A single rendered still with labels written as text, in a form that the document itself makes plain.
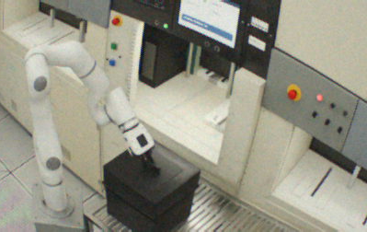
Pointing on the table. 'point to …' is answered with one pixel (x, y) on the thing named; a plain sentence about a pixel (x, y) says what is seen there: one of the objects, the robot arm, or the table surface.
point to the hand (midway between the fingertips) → (149, 163)
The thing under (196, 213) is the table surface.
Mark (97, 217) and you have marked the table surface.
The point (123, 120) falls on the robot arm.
